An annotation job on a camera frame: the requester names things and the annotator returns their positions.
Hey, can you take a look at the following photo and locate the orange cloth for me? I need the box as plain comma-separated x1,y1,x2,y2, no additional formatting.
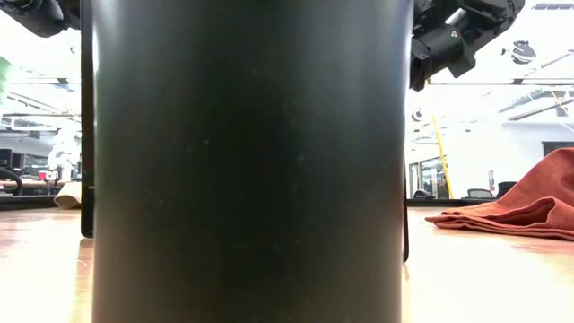
424,147,574,243

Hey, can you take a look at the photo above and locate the black aluminium rig frame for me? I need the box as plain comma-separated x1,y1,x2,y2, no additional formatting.
0,194,497,212

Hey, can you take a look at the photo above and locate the dark wall monitor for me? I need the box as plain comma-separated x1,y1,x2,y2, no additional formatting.
541,141,574,157

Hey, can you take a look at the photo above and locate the yellow cable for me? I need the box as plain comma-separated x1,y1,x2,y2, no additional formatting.
429,114,452,200

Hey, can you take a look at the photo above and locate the black ceiling cord reel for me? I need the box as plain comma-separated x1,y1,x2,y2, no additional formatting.
509,39,538,66

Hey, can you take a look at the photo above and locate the black office chair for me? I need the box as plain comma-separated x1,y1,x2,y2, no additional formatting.
496,180,519,198

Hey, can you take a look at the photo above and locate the beige cloth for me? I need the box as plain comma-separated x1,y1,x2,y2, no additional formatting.
53,179,83,211

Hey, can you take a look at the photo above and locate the black cup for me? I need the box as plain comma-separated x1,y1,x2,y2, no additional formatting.
91,0,412,323

